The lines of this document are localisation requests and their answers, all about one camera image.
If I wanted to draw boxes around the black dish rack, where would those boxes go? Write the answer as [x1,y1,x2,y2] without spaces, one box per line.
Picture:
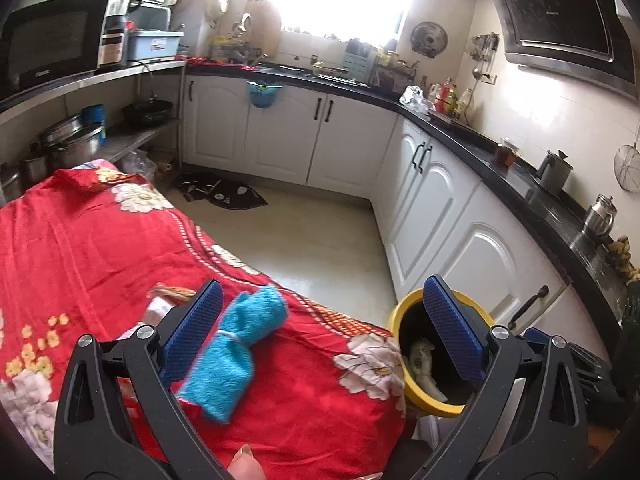
[372,50,419,94]

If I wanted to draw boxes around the black blender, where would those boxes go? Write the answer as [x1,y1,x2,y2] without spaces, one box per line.
[97,0,149,69]

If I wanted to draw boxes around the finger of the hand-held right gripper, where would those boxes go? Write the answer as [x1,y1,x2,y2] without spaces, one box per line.
[522,327,552,348]

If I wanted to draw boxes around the light blue box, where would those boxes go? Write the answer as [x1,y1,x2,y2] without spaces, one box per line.
[132,2,172,32]

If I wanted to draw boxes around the grey kettle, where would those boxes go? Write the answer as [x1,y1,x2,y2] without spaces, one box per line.
[533,149,574,197]

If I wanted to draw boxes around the blue canister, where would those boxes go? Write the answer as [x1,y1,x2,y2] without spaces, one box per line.
[81,104,107,144]

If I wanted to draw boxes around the wire skimmer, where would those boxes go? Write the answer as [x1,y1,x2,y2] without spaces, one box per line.
[613,124,640,192]

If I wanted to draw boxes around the clear plastic bag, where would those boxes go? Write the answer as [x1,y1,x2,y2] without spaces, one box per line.
[119,149,152,182]

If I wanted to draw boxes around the hanging kitchen utensils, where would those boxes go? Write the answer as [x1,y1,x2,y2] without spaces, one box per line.
[467,32,501,79]

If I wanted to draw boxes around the bunch of bananas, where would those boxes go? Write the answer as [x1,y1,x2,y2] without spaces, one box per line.
[604,234,640,282]

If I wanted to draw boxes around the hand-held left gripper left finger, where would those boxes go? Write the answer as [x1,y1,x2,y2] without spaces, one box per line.
[52,279,232,480]

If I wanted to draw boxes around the black wok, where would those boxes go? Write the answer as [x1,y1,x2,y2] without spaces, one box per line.
[122,99,174,129]

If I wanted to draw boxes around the black range hood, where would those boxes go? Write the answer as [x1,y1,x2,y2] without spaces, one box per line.
[475,0,637,99]

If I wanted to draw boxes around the person's left hand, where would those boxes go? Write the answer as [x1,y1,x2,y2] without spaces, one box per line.
[227,442,267,480]

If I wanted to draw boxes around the yellow rimmed trash bin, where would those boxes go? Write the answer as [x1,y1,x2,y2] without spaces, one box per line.
[387,287,497,419]

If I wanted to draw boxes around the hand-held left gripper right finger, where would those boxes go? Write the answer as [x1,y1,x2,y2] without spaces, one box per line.
[420,275,590,480]

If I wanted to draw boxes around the white paper scrap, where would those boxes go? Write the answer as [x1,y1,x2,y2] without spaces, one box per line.
[142,296,174,334]

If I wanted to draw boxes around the metal kitchen shelf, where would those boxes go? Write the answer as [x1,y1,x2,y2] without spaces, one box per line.
[0,57,189,202]

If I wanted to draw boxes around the blue towel bundle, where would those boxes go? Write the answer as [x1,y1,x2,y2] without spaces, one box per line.
[177,283,289,424]

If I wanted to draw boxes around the white plastic bag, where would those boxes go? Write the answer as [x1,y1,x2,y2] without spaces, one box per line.
[408,336,449,402]
[399,84,432,114]

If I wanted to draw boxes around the striped snack wrapper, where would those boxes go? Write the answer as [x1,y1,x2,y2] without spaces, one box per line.
[149,282,199,307]

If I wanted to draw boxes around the shiny steel kettle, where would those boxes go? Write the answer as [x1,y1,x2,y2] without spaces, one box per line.
[582,193,617,247]

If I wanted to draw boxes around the wooden cutting board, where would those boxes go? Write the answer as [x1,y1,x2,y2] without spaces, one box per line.
[243,0,282,59]

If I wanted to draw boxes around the steel pot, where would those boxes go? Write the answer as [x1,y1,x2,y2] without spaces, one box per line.
[37,112,104,172]

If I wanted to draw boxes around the white kitchen cabinets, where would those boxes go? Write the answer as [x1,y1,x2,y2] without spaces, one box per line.
[179,72,622,362]

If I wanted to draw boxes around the group of condiment bottles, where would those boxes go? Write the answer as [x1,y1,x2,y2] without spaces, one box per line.
[434,78,454,114]

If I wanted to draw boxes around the blue dish box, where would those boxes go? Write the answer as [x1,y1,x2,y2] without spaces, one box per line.
[125,30,185,62]

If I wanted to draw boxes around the round black wall fan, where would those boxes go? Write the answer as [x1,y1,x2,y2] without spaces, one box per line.
[410,20,449,59]

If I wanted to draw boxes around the dark floor mat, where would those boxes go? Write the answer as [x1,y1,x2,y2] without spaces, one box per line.
[172,172,269,210]

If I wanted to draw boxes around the black stone countertop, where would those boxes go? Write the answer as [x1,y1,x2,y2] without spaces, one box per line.
[184,59,640,322]

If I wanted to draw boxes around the blue hanging basket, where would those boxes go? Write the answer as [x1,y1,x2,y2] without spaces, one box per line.
[245,79,284,110]

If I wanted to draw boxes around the red floral blanket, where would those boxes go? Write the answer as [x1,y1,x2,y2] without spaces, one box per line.
[0,157,409,480]

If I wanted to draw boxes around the black microwave oven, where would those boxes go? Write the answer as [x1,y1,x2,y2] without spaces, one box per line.
[0,0,112,92]

